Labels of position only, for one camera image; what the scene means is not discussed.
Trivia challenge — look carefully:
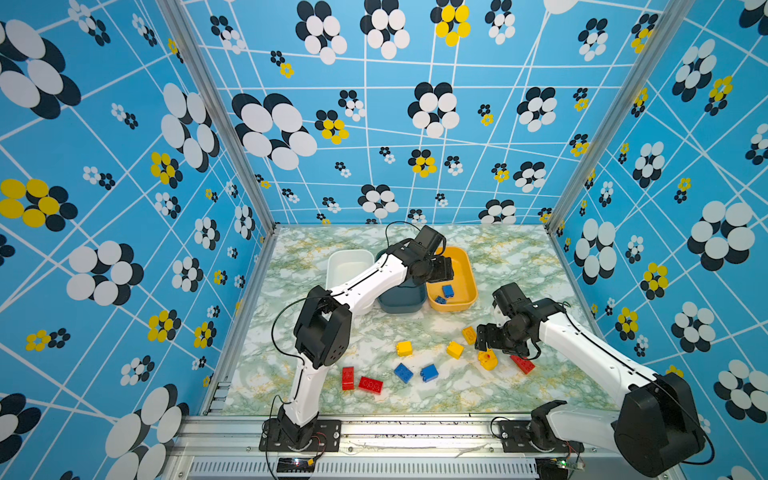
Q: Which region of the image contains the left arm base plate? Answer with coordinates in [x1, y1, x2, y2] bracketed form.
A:
[258, 418, 342, 453]

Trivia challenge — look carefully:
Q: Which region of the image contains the circuit board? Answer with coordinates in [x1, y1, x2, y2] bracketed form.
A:
[276, 457, 317, 474]
[536, 458, 581, 480]

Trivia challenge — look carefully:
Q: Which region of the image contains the yellow rounded lego duck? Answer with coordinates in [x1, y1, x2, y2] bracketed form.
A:
[477, 350, 498, 371]

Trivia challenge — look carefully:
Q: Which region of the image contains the white plastic container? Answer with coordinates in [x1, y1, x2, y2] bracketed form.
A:
[325, 249, 374, 291]

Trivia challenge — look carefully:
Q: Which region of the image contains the blue lego brick left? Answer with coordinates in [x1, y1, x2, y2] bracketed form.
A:
[394, 363, 413, 384]

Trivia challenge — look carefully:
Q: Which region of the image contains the yellow plastic container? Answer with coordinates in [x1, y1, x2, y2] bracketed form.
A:
[426, 246, 478, 313]

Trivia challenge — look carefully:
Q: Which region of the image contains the red lego brick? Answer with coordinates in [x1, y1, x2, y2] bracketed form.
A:
[510, 355, 536, 375]
[342, 367, 355, 391]
[358, 376, 383, 395]

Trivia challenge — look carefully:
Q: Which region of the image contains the yellow lego brick centre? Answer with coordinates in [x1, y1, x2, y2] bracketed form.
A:
[396, 341, 413, 357]

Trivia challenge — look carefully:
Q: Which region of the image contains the aluminium front rail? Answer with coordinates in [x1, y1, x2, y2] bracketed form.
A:
[161, 413, 685, 480]

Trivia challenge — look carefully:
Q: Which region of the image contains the orange yellow lego brick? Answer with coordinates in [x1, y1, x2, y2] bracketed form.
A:
[462, 326, 477, 346]

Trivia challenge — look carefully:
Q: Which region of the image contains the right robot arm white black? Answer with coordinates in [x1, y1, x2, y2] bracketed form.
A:
[475, 283, 715, 477]

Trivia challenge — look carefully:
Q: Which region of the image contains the left circuit board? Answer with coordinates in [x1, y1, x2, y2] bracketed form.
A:
[276, 457, 317, 474]

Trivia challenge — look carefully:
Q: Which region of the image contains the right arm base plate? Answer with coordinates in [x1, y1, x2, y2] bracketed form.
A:
[491, 419, 585, 456]

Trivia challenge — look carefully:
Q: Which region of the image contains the dark teal plastic container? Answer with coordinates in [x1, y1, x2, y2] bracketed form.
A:
[376, 276, 427, 314]

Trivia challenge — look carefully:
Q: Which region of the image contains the blue lego brick right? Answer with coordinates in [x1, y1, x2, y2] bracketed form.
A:
[420, 364, 439, 383]

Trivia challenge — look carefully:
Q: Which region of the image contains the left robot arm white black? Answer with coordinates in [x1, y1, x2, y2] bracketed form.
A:
[276, 226, 453, 447]

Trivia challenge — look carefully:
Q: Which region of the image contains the red lego brick flat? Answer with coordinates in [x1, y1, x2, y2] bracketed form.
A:
[358, 376, 383, 395]

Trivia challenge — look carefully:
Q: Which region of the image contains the right circuit board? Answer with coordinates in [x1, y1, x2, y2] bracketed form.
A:
[536, 458, 581, 480]

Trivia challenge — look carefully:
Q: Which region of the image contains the yellow lego brick right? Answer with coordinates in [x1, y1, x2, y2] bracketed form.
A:
[446, 341, 465, 359]

